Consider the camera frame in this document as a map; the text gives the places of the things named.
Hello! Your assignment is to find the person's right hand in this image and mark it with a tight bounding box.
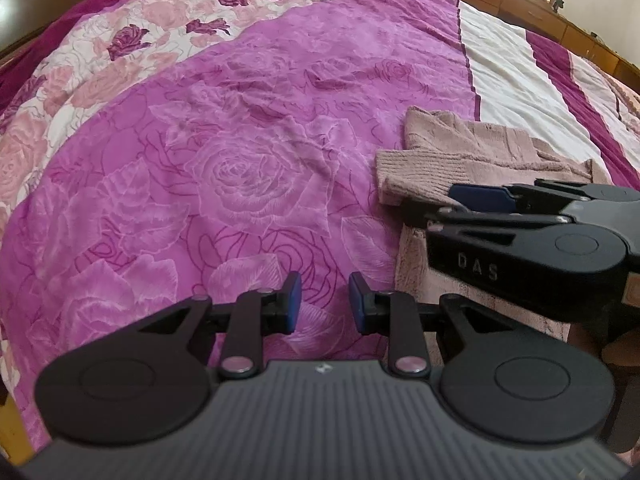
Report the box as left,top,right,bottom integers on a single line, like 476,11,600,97
602,341,640,370

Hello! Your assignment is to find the pink knit cardigan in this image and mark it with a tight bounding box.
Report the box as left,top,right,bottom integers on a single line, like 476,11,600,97
375,106,614,367

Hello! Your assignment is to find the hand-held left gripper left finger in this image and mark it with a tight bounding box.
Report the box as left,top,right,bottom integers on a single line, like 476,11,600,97
137,271,303,379

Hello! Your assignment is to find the magenta floral striped bedspread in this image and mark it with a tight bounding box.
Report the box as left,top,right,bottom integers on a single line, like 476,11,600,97
0,0,640,461

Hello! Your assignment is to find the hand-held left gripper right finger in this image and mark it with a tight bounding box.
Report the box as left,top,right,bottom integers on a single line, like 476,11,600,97
348,271,507,379

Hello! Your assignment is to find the pink crochet blanket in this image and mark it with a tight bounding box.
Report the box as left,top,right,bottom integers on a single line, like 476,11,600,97
597,67,640,138

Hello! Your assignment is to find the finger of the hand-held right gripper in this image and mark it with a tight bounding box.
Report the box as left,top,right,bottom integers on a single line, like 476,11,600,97
402,199,575,234
447,178,596,214

